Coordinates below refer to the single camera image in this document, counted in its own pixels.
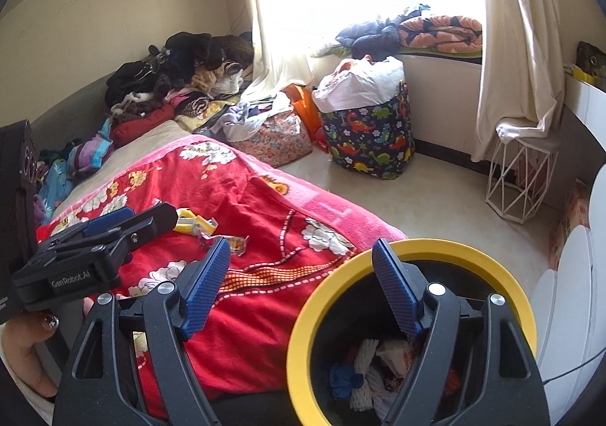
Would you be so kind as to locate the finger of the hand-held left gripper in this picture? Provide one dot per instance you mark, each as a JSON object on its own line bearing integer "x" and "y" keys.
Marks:
{"x": 154, "y": 222}
{"x": 106, "y": 220}

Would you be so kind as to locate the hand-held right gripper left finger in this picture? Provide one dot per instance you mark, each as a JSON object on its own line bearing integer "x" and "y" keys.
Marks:
{"x": 203, "y": 295}

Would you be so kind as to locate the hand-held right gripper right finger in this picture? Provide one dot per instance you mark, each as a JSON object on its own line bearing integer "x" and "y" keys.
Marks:
{"x": 396, "y": 293}

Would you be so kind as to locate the yellow snack wrapper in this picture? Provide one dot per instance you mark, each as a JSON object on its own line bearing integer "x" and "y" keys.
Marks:
{"x": 191, "y": 222}

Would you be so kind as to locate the black bin with yellow rim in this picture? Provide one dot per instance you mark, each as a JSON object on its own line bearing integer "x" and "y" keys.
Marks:
{"x": 426, "y": 248}

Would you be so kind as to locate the blue wrapper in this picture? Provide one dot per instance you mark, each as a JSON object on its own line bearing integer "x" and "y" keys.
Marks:
{"x": 344, "y": 381}

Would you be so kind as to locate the person's left forearm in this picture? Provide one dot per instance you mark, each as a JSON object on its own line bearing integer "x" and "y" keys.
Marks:
{"x": 23, "y": 402}

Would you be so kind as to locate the person's left hand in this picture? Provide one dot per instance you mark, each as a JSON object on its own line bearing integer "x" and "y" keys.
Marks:
{"x": 21, "y": 350}

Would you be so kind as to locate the orange candy wrapper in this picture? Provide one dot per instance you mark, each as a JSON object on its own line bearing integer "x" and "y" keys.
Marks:
{"x": 236, "y": 245}

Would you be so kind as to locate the light blue printed cloth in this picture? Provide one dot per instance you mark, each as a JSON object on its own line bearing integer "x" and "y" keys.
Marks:
{"x": 57, "y": 182}

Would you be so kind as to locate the purple striped cloth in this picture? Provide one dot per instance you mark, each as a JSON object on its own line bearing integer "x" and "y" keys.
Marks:
{"x": 90, "y": 151}

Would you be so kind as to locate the red floral blanket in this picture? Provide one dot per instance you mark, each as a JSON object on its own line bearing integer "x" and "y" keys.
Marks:
{"x": 265, "y": 227}

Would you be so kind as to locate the dark red cloth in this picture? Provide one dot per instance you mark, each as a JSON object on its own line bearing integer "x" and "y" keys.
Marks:
{"x": 142, "y": 123}

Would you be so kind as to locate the pale crumpled clothes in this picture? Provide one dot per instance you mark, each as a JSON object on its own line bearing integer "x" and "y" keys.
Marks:
{"x": 241, "y": 115}

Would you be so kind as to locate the pink floral bag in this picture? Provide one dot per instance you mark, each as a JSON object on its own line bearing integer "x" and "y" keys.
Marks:
{"x": 279, "y": 137}

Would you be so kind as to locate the dinosaur print fabric basket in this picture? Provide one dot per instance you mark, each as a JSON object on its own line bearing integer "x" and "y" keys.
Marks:
{"x": 369, "y": 137}

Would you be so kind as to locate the orange patterned box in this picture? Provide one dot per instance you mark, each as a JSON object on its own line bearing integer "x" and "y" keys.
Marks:
{"x": 568, "y": 222}

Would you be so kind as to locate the orange bag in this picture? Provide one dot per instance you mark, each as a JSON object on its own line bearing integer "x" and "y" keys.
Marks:
{"x": 310, "y": 111}

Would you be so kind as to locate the white plastic bag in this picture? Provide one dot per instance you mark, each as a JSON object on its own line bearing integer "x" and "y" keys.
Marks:
{"x": 364, "y": 82}

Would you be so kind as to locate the cream window curtain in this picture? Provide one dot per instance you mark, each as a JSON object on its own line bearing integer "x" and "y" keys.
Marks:
{"x": 516, "y": 42}
{"x": 279, "y": 28}

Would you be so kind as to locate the dark blue jacket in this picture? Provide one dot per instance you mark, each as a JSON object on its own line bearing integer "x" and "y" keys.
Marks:
{"x": 374, "y": 35}

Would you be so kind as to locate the orange patterned quilt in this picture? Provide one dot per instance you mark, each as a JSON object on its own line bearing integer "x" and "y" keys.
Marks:
{"x": 440, "y": 33}

